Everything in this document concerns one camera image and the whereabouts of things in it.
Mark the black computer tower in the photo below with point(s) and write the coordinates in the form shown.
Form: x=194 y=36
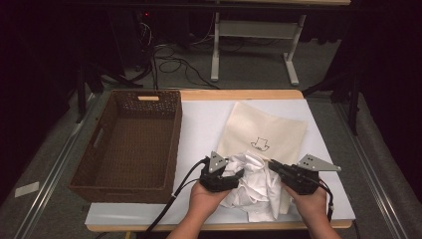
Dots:
x=131 y=36

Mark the person's right hand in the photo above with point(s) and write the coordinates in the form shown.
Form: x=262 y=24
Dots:
x=310 y=205

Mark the white table mat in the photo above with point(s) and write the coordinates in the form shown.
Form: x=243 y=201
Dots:
x=199 y=132

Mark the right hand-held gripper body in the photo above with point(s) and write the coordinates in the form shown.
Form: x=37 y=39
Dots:
x=315 y=164

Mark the metal floor rail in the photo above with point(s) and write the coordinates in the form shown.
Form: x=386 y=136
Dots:
x=375 y=172
x=49 y=182

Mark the person's left hand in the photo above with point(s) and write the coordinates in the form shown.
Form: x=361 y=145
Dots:
x=204 y=204

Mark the white shirt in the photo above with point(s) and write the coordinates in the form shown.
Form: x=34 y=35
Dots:
x=262 y=189

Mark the cream cloth laundry bag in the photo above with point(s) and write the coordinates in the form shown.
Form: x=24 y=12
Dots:
x=262 y=127

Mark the white tape strip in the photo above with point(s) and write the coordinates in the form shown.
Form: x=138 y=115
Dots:
x=27 y=189

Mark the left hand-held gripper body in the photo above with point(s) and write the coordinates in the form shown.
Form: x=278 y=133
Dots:
x=217 y=182

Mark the brown woven basket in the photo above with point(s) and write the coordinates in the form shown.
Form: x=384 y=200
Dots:
x=132 y=142

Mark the white metal desk frame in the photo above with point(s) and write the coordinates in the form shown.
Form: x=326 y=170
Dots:
x=255 y=29

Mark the black stand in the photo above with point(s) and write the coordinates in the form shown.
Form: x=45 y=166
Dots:
x=81 y=89
x=354 y=99

